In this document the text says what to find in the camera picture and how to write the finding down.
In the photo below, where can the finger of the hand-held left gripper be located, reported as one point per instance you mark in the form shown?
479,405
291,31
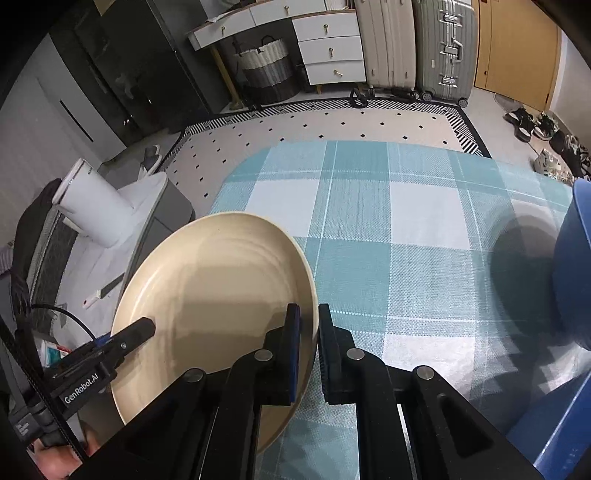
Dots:
134,334

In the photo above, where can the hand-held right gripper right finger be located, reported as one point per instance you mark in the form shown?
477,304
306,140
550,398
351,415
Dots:
325,360

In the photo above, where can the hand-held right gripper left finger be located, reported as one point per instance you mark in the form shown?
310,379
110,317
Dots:
293,360

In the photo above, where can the beige round plate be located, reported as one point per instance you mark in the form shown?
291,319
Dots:
207,286

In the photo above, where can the blue plastic bowl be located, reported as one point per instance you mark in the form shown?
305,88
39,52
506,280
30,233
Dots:
575,267
558,438

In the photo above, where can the person's left hand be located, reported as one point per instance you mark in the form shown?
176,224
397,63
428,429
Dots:
69,461

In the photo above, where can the teal printed packet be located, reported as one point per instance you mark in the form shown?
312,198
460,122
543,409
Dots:
53,355

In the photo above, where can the small knife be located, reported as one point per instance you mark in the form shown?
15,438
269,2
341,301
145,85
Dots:
108,288

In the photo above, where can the grey side cabinet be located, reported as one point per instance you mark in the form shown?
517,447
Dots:
175,207

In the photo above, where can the white kettle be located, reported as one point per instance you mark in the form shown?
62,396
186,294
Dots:
92,203

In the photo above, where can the teal checkered tablecloth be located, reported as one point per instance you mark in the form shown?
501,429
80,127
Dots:
415,217

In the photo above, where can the black white patterned rug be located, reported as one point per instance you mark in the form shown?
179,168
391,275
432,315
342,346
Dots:
323,124

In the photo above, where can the dark grey refrigerator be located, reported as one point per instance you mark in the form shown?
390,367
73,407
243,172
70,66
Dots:
138,60

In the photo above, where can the woven basket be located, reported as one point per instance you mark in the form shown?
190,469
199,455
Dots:
268,69

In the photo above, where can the white desk with drawers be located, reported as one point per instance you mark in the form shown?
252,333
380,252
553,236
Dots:
328,46

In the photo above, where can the pile of dark sneakers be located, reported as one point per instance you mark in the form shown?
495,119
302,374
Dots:
554,138

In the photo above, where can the beige suitcase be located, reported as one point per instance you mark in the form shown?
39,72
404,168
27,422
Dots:
385,46

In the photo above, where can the silver suitcase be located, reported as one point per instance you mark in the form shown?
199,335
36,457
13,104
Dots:
443,50

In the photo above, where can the wooden door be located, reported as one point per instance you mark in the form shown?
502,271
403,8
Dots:
517,50

